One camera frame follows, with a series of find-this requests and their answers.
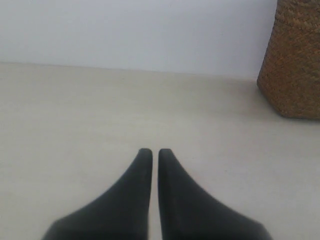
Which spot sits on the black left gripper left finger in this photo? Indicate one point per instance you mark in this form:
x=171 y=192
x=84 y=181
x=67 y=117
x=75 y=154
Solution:
x=120 y=213

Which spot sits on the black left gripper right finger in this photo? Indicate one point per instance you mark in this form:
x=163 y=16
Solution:
x=188 y=212

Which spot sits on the woven brown wicker basket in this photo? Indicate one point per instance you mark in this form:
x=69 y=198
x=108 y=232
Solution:
x=289 y=77

